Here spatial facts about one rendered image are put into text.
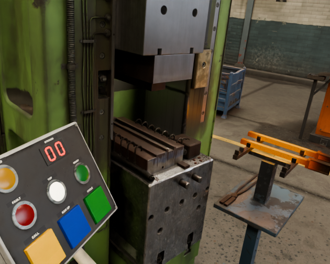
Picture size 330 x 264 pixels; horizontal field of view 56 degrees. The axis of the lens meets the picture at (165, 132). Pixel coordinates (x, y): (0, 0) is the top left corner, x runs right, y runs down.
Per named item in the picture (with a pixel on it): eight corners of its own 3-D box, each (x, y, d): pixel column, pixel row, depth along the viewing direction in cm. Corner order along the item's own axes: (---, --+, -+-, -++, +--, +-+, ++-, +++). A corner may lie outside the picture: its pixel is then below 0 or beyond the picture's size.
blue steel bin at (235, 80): (240, 107, 550) (247, 66, 524) (225, 118, 485) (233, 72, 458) (180, 94, 602) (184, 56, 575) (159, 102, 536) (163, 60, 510)
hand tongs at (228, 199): (271, 164, 188) (271, 162, 187) (277, 166, 185) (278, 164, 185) (219, 202, 144) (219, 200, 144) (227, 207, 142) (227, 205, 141)
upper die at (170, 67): (191, 78, 118) (194, 53, 115) (152, 84, 105) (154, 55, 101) (124, 60, 145) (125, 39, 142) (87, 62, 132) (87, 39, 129)
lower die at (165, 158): (182, 162, 131) (184, 143, 128) (146, 175, 118) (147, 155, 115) (122, 130, 158) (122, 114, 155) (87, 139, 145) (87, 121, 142)
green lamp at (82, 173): (92, 179, 83) (92, 165, 81) (77, 185, 80) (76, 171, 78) (86, 175, 85) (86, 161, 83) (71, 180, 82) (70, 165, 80)
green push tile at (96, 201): (112, 208, 87) (100, 185, 86) (98, 224, 80) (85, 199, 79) (107, 209, 87) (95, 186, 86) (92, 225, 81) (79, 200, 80)
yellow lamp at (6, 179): (20, 187, 64) (19, 168, 62) (-4, 195, 61) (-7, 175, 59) (14, 181, 66) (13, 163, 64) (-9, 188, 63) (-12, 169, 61)
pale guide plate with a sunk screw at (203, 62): (207, 86, 146) (212, 50, 140) (194, 88, 140) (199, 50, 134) (203, 85, 148) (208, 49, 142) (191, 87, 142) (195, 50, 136)
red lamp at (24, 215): (39, 222, 65) (38, 205, 64) (17, 232, 62) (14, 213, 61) (33, 215, 67) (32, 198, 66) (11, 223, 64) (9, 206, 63)
